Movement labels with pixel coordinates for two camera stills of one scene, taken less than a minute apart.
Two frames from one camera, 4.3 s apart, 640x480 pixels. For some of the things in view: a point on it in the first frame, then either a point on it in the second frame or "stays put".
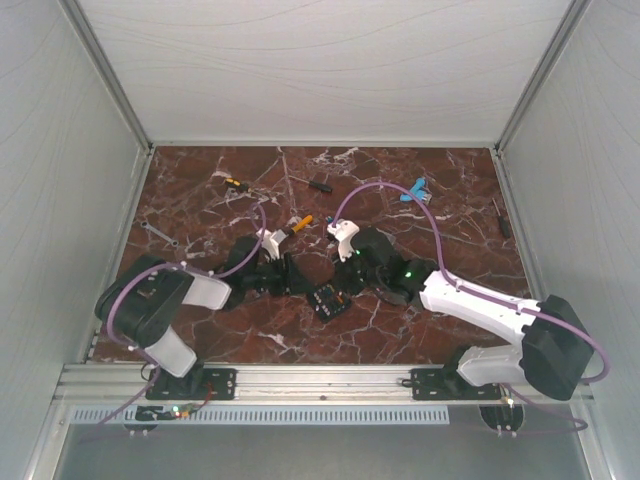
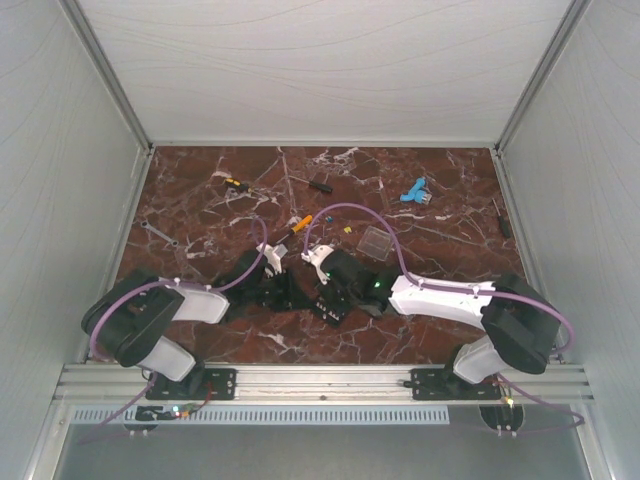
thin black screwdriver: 503,222 stays put
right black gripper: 341,278 -> 326,288
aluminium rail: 126,383 stays put
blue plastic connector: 420,190 stays put
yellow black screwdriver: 234,182 stays put
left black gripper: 290,279 -> 293,298
